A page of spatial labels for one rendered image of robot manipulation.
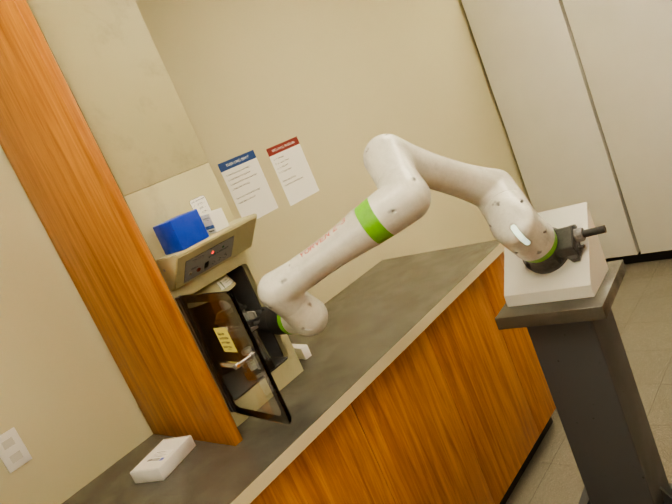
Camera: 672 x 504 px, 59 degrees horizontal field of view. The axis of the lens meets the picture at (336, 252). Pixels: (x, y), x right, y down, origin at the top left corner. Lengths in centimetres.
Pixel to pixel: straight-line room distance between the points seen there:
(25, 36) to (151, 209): 54
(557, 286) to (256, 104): 154
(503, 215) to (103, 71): 120
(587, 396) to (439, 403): 51
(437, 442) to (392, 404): 27
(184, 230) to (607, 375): 130
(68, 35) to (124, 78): 18
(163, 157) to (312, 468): 100
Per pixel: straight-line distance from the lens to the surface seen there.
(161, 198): 184
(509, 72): 436
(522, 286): 191
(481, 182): 176
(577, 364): 197
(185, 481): 179
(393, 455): 202
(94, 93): 184
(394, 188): 145
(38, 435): 212
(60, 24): 188
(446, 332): 226
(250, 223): 186
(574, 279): 185
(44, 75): 173
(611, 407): 203
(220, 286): 192
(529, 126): 439
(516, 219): 171
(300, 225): 272
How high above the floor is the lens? 168
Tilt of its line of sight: 12 degrees down
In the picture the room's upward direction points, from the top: 23 degrees counter-clockwise
